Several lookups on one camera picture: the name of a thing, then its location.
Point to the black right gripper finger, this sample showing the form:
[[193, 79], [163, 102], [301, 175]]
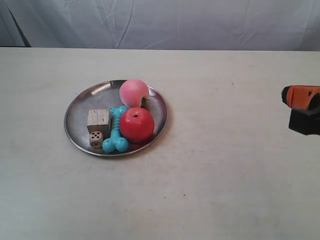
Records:
[[306, 122]]

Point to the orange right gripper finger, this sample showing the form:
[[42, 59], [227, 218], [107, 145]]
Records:
[[302, 97]]

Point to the red toy apple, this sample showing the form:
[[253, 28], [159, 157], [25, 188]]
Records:
[[137, 125]]

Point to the pink toy peach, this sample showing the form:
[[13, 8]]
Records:
[[134, 93]]

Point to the teal rubber bone toy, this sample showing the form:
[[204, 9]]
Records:
[[116, 141]]

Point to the round metal plate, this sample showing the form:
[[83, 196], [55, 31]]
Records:
[[101, 96]]

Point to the wooden cube block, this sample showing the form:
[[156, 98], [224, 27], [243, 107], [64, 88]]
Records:
[[99, 120]]

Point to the small wooden die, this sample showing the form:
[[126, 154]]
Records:
[[96, 139]]

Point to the grey backdrop cloth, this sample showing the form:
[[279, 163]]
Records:
[[276, 25]]

